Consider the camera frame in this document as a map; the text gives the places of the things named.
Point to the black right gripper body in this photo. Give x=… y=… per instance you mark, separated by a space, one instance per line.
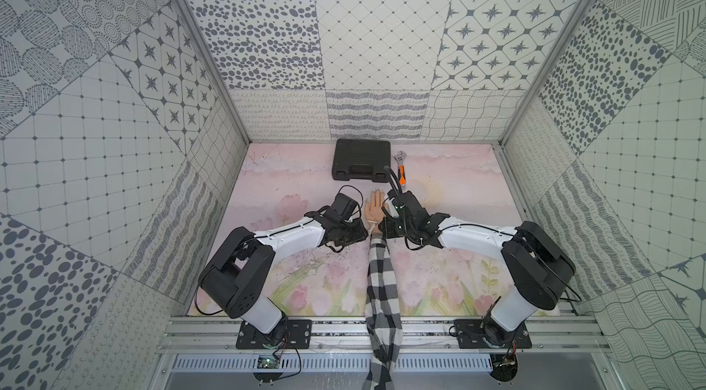
x=396 y=227

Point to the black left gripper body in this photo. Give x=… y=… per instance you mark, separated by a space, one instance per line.
x=353 y=226

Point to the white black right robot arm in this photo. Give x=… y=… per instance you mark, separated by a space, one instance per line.
x=540 y=269

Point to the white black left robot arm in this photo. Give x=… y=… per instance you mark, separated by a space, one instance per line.
x=235 y=275

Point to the black white checkered sleeve forearm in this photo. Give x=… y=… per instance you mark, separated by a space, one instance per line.
x=382 y=315

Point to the mannequin hand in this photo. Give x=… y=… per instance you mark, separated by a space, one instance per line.
x=374 y=211

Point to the black plastic tool case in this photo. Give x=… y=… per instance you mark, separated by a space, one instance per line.
x=361 y=159

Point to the left green circuit board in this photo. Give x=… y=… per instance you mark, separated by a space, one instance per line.
x=268 y=370

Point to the orange handled adjustable wrench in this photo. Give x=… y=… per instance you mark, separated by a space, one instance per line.
x=401 y=172

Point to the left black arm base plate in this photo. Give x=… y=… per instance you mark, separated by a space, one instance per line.
x=289 y=333

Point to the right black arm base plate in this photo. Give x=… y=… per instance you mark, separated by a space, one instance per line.
x=474 y=333

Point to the aluminium mounting rail frame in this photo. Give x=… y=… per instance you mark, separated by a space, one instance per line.
x=417 y=334

